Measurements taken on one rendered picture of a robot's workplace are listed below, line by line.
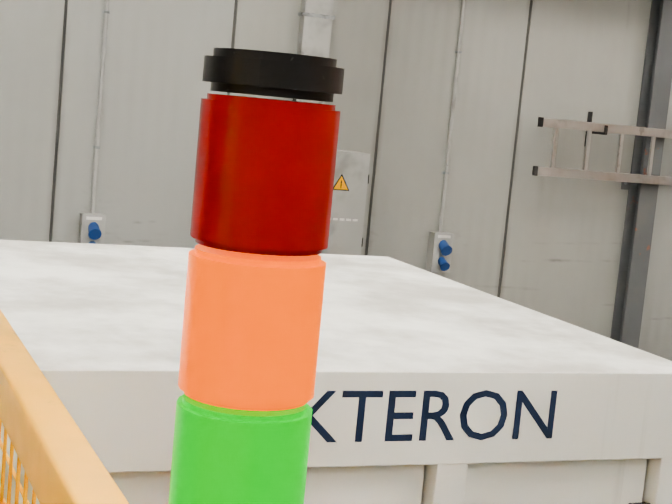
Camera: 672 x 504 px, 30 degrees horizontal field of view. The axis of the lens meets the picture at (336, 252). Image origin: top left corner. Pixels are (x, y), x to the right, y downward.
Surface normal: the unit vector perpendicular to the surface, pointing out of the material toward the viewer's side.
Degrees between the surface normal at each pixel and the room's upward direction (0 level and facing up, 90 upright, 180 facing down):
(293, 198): 90
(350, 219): 90
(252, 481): 90
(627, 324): 90
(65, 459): 0
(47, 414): 0
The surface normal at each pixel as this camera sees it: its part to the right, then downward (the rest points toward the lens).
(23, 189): 0.36, 0.14
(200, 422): -0.51, 0.06
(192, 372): -0.71, 0.02
